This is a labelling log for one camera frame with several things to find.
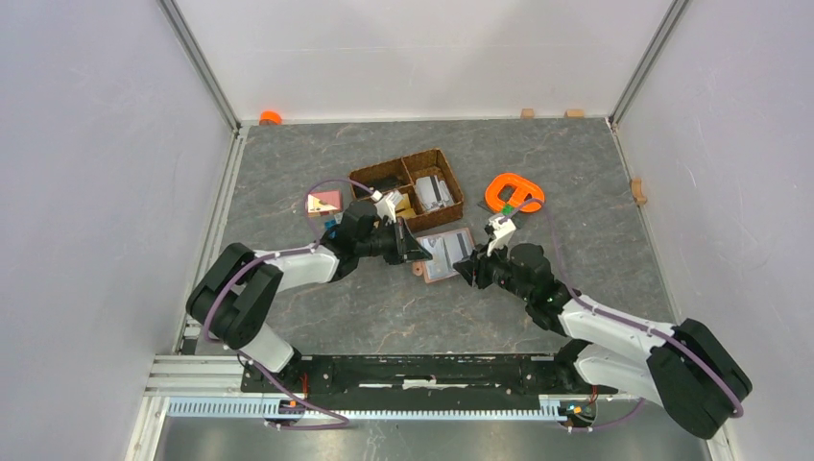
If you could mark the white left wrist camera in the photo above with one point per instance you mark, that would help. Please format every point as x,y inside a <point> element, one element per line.
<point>386,204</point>

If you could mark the wooden block right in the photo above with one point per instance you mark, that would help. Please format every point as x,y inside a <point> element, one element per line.
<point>575,113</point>

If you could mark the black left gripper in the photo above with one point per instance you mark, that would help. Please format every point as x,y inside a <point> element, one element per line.
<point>406,248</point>

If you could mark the orange plastic ring toy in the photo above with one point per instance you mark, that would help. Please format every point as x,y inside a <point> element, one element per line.
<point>511,189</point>

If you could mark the brown woven basket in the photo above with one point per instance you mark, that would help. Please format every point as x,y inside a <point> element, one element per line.
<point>410,168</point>

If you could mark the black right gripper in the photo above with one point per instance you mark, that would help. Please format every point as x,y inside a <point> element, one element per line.
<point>474,267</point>

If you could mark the grey cable duct strip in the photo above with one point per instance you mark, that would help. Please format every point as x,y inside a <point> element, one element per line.
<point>281,409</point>

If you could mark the pink tan small box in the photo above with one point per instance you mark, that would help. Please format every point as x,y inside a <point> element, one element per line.
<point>322,203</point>

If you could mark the black cards in basket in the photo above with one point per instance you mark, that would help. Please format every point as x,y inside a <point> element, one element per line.
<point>383,185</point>

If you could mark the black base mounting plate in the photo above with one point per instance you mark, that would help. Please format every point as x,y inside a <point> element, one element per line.
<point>431,381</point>

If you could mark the orange round cap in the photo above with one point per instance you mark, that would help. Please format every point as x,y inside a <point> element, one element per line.
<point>269,118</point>

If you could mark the curved wooden piece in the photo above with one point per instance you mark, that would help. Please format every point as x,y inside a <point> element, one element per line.
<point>638,192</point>

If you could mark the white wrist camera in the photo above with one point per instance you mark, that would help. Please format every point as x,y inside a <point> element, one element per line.
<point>500,228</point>
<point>386,204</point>

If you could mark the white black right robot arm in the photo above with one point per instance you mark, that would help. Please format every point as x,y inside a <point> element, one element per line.
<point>682,368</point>

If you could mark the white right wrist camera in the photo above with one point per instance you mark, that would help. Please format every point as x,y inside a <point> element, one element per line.
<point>500,228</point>

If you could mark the gold card front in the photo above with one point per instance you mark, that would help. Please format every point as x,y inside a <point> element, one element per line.
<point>404,208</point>

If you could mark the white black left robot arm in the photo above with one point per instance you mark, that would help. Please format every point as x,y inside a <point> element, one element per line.
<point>234,297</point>

